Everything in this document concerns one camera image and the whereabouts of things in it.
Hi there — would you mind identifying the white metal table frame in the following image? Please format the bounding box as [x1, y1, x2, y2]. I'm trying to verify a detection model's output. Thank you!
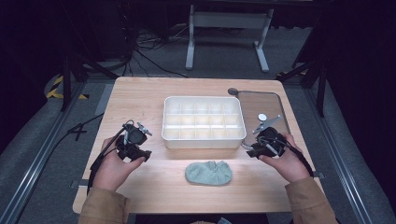
[185, 4, 276, 74]

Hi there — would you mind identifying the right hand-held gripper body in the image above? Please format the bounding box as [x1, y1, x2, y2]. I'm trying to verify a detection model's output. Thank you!
[252, 113, 288, 158]

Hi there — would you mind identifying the small metal bracket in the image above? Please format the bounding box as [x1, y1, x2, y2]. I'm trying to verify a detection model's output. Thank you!
[70, 179, 91, 189]

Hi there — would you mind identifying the black floor cable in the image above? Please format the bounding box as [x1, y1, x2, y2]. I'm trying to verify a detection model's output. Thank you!
[46, 113, 106, 158]

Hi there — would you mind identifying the clear plastic lid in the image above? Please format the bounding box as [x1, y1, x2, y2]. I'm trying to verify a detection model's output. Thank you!
[227, 87, 292, 151]

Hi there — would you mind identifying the black metal stand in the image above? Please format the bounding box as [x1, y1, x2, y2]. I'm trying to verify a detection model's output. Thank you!
[276, 59, 329, 118]
[60, 46, 120, 112]

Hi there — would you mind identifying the left hand-held gripper cable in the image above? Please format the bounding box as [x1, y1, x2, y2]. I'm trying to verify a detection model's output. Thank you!
[86, 126, 128, 196]

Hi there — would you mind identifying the person's right hand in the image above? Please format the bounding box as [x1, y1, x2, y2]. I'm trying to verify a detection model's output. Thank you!
[258, 133, 312, 184]

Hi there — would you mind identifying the person's left hand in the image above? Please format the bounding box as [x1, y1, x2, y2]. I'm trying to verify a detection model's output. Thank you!
[92, 136, 146, 192]

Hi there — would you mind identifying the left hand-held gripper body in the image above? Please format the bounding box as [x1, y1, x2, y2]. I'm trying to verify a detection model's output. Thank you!
[115, 119, 153, 154]

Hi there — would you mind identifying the hand-held gripper cable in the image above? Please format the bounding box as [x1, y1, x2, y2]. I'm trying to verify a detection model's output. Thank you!
[86, 126, 128, 196]
[278, 135, 316, 179]

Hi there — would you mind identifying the bundle of black floor cables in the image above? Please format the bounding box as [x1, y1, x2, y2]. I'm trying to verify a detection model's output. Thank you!
[121, 26, 190, 78]

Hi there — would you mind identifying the grey-green sock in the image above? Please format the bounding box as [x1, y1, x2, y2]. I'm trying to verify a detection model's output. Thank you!
[184, 160, 233, 187]

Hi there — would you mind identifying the right hand-held gripper cable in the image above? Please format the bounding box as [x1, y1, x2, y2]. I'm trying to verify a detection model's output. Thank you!
[278, 135, 316, 179]

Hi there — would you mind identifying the aluminium floor rail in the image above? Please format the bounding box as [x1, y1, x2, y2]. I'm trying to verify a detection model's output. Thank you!
[0, 83, 86, 224]
[302, 88, 374, 224]

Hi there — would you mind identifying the white divided storage box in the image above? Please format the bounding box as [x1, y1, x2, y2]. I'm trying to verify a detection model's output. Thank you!
[161, 95, 248, 149]

